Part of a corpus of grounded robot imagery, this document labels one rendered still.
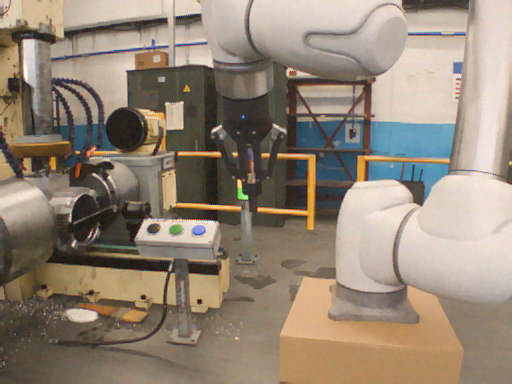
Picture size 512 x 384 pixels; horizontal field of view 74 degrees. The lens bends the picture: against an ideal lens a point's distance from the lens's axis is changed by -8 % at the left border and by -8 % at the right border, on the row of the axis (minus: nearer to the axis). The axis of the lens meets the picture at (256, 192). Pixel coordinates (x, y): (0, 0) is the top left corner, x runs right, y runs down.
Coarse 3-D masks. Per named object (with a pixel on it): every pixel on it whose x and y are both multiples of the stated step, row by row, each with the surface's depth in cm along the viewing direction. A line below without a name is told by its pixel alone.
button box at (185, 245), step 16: (144, 224) 80; (160, 224) 79; (192, 224) 79; (208, 224) 79; (144, 240) 76; (160, 240) 76; (176, 240) 75; (192, 240) 75; (208, 240) 75; (160, 256) 78; (176, 256) 78; (192, 256) 77; (208, 256) 76
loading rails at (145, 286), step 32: (64, 256) 102; (96, 256) 100; (128, 256) 110; (224, 256) 106; (64, 288) 104; (96, 288) 102; (128, 288) 101; (160, 288) 99; (192, 288) 98; (224, 288) 108
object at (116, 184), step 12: (72, 168) 122; (84, 168) 121; (96, 168) 121; (108, 168) 125; (120, 168) 132; (72, 180) 122; (84, 180) 122; (96, 180) 121; (108, 180) 121; (120, 180) 126; (132, 180) 134; (96, 192) 119; (108, 192) 121; (120, 192) 124; (132, 192) 132; (108, 204) 122; (120, 204) 123; (120, 216) 127; (108, 228) 125
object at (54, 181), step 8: (24, 176) 105; (32, 176) 109; (40, 176) 111; (48, 176) 111; (56, 176) 104; (64, 176) 108; (40, 184) 101; (48, 184) 101; (56, 184) 104; (64, 184) 108; (48, 192) 101; (48, 200) 102
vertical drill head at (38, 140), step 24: (24, 48) 95; (48, 48) 99; (24, 72) 96; (48, 72) 100; (24, 96) 98; (48, 96) 101; (24, 120) 99; (48, 120) 102; (24, 144) 96; (48, 144) 98; (48, 168) 100
